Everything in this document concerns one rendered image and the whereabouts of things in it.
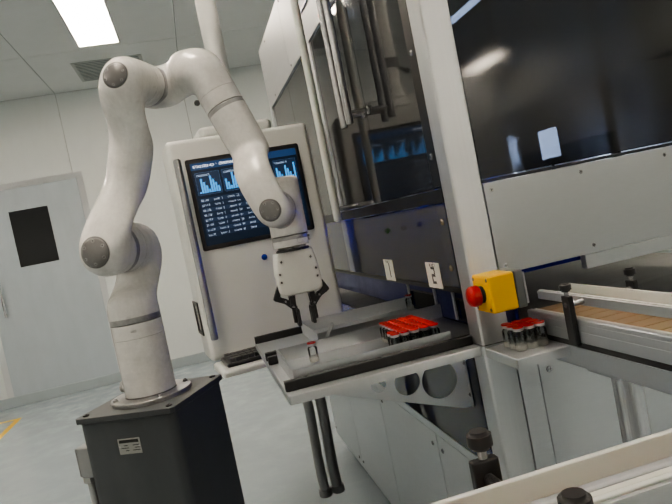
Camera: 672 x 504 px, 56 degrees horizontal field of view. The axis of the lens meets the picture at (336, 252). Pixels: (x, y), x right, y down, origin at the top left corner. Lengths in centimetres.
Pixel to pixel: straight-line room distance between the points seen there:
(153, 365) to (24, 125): 562
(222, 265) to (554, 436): 122
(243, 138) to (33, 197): 558
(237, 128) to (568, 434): 96
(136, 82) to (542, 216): 91
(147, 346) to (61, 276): 533
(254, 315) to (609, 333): 135
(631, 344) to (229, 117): 91
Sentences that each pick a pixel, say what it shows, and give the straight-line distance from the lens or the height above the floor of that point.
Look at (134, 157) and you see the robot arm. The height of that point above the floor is 142.
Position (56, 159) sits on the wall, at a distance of 692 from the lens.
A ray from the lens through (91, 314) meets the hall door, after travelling 683.
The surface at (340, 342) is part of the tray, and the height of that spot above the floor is 90.
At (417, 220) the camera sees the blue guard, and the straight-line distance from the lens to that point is 150.
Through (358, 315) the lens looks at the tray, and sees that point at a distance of 191.
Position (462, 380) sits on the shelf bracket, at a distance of 144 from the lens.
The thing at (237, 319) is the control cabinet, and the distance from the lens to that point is 219.
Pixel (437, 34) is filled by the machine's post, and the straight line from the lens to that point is 133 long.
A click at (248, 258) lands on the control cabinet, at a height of 112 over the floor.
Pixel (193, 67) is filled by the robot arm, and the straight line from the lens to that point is 148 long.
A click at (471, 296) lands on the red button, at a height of 100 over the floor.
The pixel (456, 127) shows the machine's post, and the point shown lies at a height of 132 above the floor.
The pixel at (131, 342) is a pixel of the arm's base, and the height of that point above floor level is 100.
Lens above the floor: 119
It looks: 3 degrees down
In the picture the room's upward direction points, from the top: 11 degrees counter-clockwise
